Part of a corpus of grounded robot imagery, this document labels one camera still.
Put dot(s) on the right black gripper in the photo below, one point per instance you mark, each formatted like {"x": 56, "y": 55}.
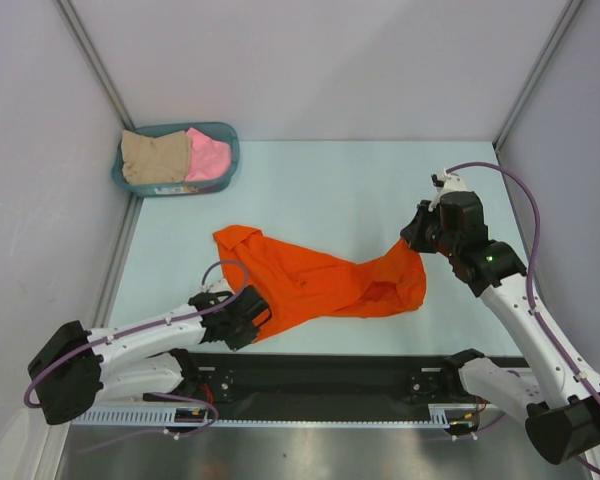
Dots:
{"x": 413, "y": 232}

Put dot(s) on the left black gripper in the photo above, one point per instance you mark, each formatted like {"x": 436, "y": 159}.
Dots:
{"x": 247, "y": 337}

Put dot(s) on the orange t-shirt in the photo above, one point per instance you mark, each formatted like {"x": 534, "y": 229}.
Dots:
{"x": 301, "y": 284}

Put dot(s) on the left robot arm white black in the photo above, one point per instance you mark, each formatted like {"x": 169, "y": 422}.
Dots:
{"x": 78, "y": 368}

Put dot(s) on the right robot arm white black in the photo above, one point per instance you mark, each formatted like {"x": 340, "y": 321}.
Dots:
{"x": 560, "y": 410}

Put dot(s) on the pink t-shirt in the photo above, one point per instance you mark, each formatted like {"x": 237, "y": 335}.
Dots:
{"x": 210, "y": 159}

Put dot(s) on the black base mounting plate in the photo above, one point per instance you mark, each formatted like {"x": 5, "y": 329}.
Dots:
{"x": 330, "y": 387}

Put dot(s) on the teal plastic basket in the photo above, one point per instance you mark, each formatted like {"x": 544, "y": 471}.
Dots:
{"x": 219, "y": 131}

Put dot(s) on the beige t-shirt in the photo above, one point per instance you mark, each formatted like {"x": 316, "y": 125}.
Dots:
{"x": 155, "y": 160}

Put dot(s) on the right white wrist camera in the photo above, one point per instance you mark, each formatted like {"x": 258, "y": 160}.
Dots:
{"x": 446, "y": 182}

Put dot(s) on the white slotted cable duct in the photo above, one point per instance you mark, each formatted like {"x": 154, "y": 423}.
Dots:
{"x": 192, "y": 415}

